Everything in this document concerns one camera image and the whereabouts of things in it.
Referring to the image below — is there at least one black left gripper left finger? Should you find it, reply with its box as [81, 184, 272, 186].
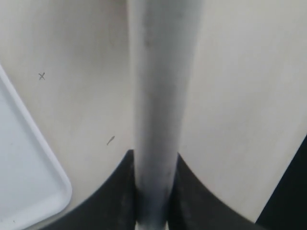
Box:
[43, 150, 136, 230]

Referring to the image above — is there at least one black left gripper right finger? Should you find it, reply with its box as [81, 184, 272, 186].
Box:
[167, 155, 257, 230]

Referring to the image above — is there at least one wooden drumstick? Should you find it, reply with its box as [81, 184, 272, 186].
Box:
[128, 0, 204, 230]

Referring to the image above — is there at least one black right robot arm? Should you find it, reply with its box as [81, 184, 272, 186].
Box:
[256, 139, 307, 230]

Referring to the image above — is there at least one white rectangular plastic tray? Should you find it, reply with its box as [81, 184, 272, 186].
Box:
[0, 69, 72, 230]

